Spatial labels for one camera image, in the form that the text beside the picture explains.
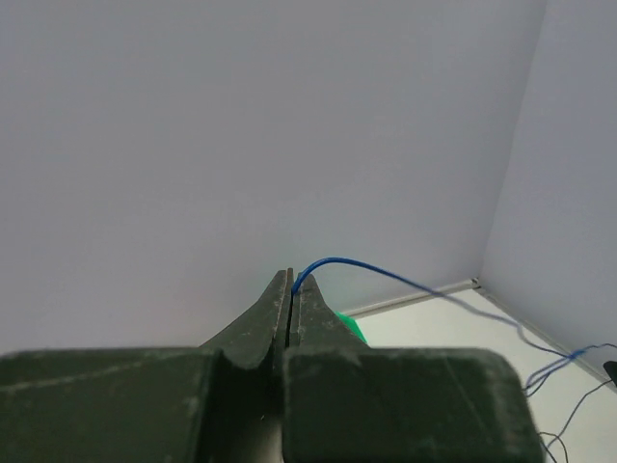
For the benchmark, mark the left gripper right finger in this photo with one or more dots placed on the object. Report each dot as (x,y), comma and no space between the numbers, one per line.
(344,401)

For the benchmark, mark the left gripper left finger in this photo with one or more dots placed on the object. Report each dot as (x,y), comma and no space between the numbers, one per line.
(147,404)

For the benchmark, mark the green plastic bin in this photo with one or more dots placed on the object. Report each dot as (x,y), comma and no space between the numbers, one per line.
(352,325)

